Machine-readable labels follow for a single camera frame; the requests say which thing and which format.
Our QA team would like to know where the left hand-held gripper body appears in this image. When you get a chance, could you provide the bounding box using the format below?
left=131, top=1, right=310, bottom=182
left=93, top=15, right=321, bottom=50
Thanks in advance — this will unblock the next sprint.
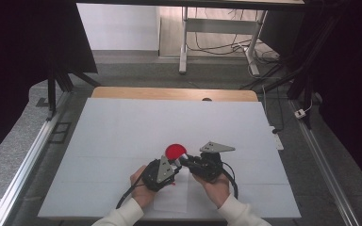
left=141, top=154, right=177, bottom=193

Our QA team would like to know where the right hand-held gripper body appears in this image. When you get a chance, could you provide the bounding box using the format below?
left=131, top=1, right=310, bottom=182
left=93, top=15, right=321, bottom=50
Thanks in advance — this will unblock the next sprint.
left=188, top=140, right=237, bottom=184

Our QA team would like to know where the round red ink pad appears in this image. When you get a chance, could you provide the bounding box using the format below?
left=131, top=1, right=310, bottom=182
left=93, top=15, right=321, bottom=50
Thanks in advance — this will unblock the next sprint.
left=164, top=143, right=189, bottom=162

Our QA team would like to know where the person's left hand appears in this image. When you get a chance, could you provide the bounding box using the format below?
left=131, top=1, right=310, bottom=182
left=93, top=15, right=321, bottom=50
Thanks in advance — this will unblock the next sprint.
left=129, top=165, right=158, bottom=210

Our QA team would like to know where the person's right hand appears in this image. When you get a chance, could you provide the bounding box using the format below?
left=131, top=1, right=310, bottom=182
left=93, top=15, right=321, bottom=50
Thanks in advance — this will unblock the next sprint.
left=191, top=171, right=233, bottom=210

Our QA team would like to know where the white paper sheet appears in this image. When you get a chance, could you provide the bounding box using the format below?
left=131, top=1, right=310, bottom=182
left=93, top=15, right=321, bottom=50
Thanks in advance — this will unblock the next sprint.
left=153, top=167, right=189, bottom=214

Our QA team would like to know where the white table board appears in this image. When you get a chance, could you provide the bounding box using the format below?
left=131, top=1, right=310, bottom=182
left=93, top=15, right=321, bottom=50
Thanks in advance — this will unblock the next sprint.
left=37, top=97, right=303, bottom=220

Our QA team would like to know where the wooden table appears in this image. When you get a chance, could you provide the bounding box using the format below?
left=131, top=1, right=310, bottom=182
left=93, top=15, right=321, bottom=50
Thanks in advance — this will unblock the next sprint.
left=90, top=86, right=259, bottom=103

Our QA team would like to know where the black tripod stand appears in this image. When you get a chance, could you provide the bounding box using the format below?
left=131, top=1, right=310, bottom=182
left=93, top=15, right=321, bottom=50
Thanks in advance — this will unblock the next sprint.
left=44, top=60, right=102, bottom=122
left=239, top=18, right=329, bottom=130

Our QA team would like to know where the black curtain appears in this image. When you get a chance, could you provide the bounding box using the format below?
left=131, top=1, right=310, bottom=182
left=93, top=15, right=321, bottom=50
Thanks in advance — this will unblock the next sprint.
left=0, top=0, right=99, bottom=168
left=258, top=0, right=362, bottom=196

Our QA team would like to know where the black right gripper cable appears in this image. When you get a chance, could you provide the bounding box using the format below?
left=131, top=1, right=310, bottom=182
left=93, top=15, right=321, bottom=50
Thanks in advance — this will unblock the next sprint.
left=221, top=160, right=239, bottom=201

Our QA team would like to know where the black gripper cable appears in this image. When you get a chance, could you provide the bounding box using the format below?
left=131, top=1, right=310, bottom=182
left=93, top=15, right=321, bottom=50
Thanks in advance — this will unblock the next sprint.
left=115, top=180, right=146, bottom=210
left=221, top=160, right=239, bottom=201

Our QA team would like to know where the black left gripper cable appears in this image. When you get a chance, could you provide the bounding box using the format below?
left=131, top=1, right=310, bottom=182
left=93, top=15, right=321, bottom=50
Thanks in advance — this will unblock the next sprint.
left=115, top=180, right=146, bottom=210

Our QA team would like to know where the black cable beside table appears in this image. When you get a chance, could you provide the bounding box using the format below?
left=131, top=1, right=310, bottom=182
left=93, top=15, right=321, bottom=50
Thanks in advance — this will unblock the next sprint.
left=261, top=85, right=286, bottom=135

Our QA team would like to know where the tangle of floor cables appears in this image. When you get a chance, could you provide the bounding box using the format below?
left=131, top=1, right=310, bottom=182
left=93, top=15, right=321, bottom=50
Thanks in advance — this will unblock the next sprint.
left=187, top=8, right=281, bottom=64

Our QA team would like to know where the aluminium floor rail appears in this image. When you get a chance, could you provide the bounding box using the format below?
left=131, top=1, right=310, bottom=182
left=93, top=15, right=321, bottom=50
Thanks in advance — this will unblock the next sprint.
left=288, top=99, right=362, bottom=226
left=0, top=90, right=73, bottom=226

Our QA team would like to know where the white desk frame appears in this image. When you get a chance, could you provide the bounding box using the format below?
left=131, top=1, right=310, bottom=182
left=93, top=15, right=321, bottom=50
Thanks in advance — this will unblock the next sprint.
left=178, top=6, right=269, bottom=76

